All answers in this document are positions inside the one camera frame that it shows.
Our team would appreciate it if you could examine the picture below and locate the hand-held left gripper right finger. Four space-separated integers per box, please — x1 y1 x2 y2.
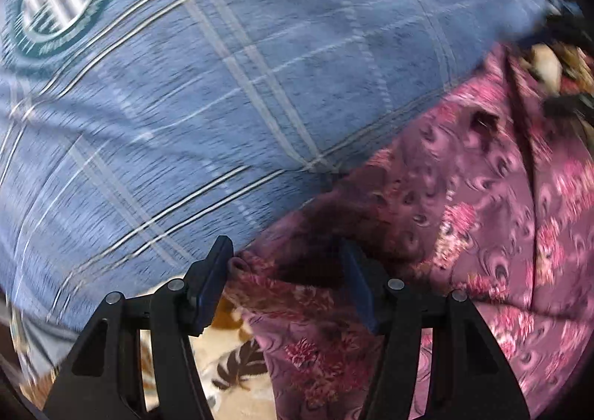
339 241 530 420

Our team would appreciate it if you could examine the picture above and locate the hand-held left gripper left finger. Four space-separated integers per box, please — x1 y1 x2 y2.
43 235 234 420

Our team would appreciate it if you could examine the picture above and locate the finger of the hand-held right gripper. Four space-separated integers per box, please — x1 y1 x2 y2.
542 94 594 121

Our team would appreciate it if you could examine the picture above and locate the purple floral garment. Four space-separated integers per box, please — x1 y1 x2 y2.
227 42 594 420

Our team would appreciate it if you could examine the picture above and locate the blue plaid pillow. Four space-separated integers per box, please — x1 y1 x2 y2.
0 0 551 367

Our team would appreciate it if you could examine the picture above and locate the beige leaf print blanket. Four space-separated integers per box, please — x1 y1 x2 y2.
19 281 279 420

